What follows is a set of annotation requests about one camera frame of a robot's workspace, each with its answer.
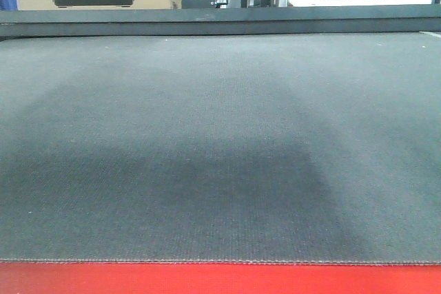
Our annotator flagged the blue crate background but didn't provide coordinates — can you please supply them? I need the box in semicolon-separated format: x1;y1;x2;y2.
0;0;18;11

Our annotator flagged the dark conveyor side frame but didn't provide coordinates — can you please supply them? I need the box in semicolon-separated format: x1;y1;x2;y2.
1;4;440;39

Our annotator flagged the grey conveyor belt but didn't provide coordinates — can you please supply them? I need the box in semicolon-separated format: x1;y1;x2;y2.
1;32;440;264

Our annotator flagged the red conveyor front edge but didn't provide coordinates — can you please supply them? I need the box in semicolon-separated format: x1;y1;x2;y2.
1;262;440;293

